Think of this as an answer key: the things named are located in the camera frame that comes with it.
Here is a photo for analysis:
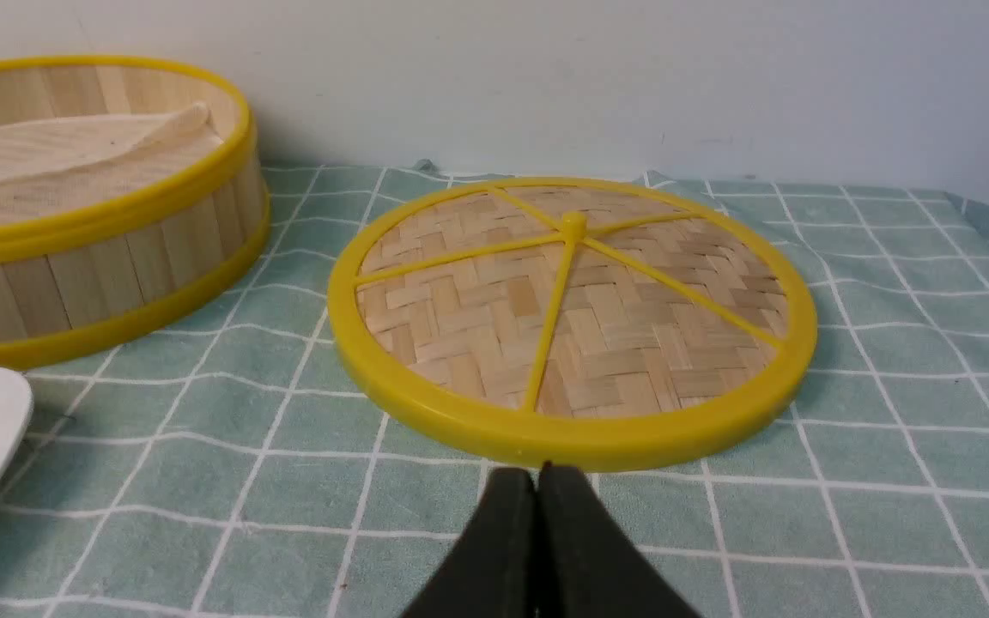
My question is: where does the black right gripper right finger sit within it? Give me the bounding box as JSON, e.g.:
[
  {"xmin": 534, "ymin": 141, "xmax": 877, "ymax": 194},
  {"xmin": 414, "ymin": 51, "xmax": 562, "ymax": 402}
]
[{"xmin": 537, "ymin": 463, "xmax": 699, "ymax": 617}]

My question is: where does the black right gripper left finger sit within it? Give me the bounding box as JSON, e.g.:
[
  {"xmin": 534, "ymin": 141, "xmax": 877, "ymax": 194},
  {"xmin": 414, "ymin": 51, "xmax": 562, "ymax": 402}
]
[{"xmin": 402, "ymin": 467, "xmax": 537, "ymax": 617}]

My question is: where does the bamboo steamer lid yellow rim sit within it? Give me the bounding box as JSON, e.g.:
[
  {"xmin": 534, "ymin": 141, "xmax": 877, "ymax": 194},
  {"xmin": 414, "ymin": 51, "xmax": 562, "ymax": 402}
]
[{"xmin": 327, "ymin": 177, "xmax": 819, "ymax": 472}]

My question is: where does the green checkered tablecloth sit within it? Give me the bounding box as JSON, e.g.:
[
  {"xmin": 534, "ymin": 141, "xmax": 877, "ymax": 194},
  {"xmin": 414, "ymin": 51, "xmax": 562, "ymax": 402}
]
[{"xmin": 0, "ymin": 163, "xmax": 989, "ymax": 617}]

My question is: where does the bamboo steamer basket yellow rim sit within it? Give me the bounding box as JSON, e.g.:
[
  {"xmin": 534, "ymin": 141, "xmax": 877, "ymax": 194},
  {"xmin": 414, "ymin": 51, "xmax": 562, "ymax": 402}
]
[{"xmin": 0, "ymin": 56, "xmax": 270, "ymax": 369}]

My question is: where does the white cloth steamer liner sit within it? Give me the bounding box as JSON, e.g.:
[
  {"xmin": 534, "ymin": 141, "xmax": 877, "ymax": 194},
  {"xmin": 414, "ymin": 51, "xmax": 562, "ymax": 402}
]
[{"xmin": 0, "ymin": 102, "xmax": 222, "ymax": 227}]

